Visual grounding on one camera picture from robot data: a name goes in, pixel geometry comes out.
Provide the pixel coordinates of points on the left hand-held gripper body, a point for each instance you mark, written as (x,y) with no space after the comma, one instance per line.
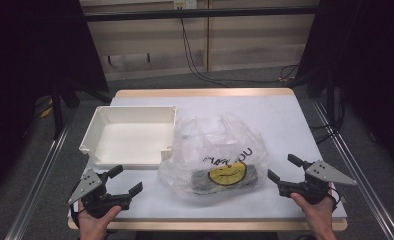
(95,196)

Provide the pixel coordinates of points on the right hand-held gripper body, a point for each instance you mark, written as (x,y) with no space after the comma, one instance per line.
(321,175)

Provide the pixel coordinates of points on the white plastic tray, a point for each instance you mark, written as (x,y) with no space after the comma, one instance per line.
(131,140)

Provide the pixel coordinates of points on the long black box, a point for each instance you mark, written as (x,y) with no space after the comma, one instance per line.
(198,184)

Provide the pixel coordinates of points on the clear plastic bag yellow smiley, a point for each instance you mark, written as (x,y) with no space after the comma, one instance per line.
(198,143)

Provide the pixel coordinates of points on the person's left hand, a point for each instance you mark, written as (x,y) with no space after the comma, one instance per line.
(93,226)

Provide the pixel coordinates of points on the person's right hand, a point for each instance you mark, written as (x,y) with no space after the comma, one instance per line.
(320,216)

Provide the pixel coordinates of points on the white table mat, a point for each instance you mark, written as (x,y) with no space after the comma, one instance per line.
(278,120)

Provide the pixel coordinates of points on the black metal stand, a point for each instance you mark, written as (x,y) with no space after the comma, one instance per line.
(56,113)

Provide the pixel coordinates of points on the yellow thing on floor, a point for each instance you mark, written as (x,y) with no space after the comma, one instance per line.
(46,111)

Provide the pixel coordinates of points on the black curtain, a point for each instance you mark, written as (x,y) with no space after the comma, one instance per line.
(25,60)
(368,66)

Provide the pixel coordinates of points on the light wooden cabinet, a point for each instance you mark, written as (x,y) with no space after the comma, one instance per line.
(251,43)

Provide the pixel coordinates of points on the black horizontal bar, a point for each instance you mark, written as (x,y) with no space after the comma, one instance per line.
(201,13)

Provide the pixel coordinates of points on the aluminium floor rail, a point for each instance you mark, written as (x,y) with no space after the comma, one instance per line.
(361,176)
(35,190)

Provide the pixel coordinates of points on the white wall socket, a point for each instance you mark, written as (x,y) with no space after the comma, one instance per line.
(185,4)

